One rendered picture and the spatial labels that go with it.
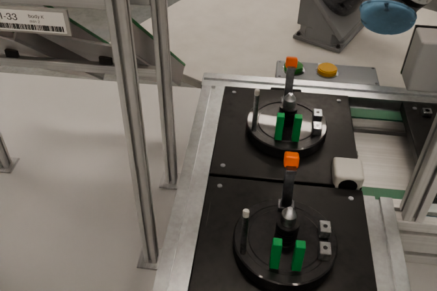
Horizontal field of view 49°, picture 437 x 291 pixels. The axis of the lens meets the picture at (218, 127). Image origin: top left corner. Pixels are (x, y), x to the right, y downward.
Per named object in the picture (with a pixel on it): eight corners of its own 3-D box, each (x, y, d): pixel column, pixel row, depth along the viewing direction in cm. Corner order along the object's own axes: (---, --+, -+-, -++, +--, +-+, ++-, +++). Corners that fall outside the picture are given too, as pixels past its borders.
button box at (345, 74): (274, 82, 107) (276, 58, 103) (369, 89, 106) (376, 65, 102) (273, 101, 102) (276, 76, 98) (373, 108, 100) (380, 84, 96)
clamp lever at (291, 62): (281, 97, 87) (285, 56, 85) (292, 98, 87) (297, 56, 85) (282, 102, 84) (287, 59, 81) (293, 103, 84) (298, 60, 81)
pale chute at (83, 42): (117, 75, 94) (122, 52, 94) (180, 86, 91) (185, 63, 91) (36, 33, 66) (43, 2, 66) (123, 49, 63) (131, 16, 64)
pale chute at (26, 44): (43, 69, 95) (48, 47, 95) (103, 80, 92) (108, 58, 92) (-67, 26, 67) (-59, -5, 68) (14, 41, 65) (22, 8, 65)
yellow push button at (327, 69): (316, 69, 102) (317, 61, 101) (335, 70, 102) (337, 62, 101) (317, 80, 99) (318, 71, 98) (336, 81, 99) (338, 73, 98)
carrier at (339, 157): (224, 93, 96) (225, 38, 87) (346, 103, 94) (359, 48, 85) (209, 182, 77) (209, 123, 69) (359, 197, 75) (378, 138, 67)
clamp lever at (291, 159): (279, 199, 69) (284, 150, 66) (292, 201, 69) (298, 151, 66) (279, 211, 65) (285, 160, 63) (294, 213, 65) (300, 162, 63)
